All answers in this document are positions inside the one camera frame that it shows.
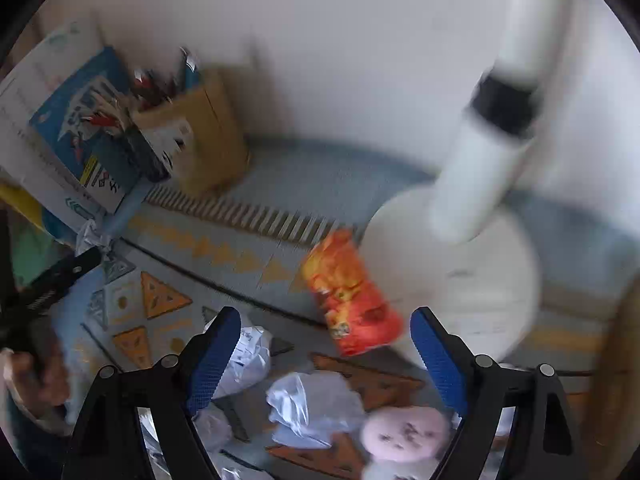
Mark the pastel dumpling skewer plush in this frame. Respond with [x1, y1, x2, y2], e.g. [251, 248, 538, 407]
[360, 405, 453, 480]

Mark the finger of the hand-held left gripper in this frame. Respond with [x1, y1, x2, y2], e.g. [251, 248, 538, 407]
[17, 246, 103, 313]

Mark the light wooden furniture edge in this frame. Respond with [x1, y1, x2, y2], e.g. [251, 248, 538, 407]
[590, 280, 640, 461]

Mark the small brown cardboard box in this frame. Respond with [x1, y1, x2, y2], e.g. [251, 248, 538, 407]
[132, 67, 251, 196]

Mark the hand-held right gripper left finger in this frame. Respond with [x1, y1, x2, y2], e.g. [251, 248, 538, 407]
[60, 305, 243, 480]

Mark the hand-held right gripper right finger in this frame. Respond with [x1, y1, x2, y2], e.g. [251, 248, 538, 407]
[410, 306, 588, 480]

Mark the blue printed flat box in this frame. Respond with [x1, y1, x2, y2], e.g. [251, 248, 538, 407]
[30, 47, 146, 211]

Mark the person's left hand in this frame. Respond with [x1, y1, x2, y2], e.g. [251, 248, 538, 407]
[0, 347, 71, 421]

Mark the dark blue printed carton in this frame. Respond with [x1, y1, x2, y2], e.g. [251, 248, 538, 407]
[95, 120, 176, 186]

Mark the white flat box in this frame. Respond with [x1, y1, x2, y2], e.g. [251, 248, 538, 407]
[0, 22, 151, 241]

